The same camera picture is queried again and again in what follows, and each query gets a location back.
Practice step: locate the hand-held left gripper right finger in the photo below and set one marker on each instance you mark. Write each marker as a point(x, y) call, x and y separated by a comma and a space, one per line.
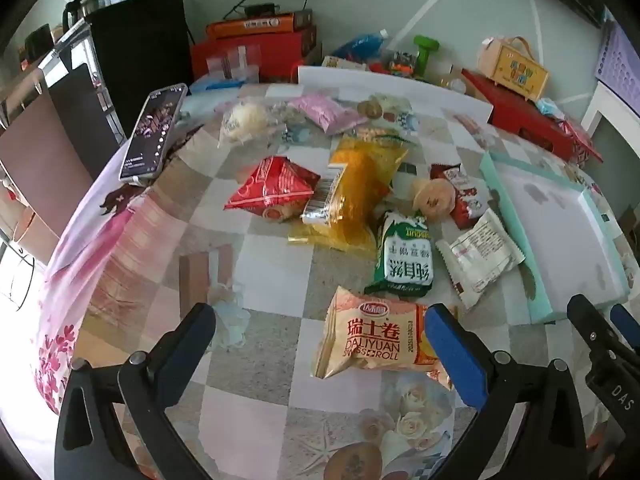
point(452, 355)

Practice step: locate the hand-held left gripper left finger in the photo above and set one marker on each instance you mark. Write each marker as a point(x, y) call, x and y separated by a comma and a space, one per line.
point(190, 345)

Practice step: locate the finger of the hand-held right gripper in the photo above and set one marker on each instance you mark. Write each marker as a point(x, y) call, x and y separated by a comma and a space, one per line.
point(587, 322)
point(625, 322)

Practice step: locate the orange cake roll packet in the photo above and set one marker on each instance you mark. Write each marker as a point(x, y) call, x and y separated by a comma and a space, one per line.
point(370, 340)

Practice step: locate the white tray with teal rim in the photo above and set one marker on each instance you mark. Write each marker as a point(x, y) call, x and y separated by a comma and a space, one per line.
point(555, 230)

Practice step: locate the green and white snack packet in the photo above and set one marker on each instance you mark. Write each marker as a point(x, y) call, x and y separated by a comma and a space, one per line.
point(402, 260)

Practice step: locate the round pastry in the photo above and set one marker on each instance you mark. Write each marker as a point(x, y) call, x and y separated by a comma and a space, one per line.
point(434, 197)

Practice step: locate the dark red snack packet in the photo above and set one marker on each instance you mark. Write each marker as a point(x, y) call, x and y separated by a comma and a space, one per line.
point(467, 195)

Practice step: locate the yellow snack packet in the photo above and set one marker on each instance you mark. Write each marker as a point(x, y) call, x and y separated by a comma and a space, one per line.
point(360, 180)

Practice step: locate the white bun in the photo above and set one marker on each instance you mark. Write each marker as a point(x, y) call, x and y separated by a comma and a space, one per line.
point(245, 120)

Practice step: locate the small brown pastry packet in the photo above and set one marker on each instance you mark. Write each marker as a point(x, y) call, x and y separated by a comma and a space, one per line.
point(372, 108)

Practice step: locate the pink snack packet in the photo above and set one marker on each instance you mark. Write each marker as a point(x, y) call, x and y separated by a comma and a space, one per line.
point(325, 112)

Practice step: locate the pink cartoon blanket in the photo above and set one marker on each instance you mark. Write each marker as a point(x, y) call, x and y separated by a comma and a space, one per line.
point(75, 285)

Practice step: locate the smartphone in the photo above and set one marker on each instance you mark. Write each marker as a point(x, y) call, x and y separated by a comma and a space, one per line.
point(150, 130)

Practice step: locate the blue wet wipes pack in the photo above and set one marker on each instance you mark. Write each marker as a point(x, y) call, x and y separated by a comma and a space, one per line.
point(546, 106)

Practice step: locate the long red box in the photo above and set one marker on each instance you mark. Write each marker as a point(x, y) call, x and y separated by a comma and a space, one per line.
point(525, 110)

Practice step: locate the blue tin box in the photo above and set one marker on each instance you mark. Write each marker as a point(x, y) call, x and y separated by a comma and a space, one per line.
point(215, 83)

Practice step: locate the white foam board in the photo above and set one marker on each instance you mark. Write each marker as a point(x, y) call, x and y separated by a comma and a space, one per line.
point(400, 89)

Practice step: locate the clear plastic bottle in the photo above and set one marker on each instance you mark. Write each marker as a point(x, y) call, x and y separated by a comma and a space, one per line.
point(450, 79)

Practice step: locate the clear plastic box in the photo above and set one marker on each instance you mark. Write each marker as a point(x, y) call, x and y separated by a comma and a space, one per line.
point(232, 62)

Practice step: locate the pile of small toys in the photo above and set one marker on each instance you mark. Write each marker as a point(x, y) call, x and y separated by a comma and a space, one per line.
point(400, 62)

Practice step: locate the red gift box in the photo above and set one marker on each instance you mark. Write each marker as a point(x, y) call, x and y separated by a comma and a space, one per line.
point(280, 55)

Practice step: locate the black cabinet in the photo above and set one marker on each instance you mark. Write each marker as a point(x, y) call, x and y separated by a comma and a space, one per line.
point(140, 45)

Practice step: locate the green dumbbell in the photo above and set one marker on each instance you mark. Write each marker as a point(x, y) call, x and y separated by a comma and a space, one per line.
point(425, 50)

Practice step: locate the white card pack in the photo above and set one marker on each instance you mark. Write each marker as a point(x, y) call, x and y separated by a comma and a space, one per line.
point(340, 63)

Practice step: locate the blue plastic bottle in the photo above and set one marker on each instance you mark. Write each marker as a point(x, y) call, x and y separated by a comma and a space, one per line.
point(360, 45)

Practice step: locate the orange carton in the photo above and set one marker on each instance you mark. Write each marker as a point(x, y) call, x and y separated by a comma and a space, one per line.
point(255, 24)

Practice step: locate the black power adapter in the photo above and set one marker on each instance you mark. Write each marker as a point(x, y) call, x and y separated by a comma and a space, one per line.
point(260, 8)

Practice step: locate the electric kettle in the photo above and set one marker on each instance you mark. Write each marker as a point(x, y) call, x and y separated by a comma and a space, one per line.
point(85, 5)

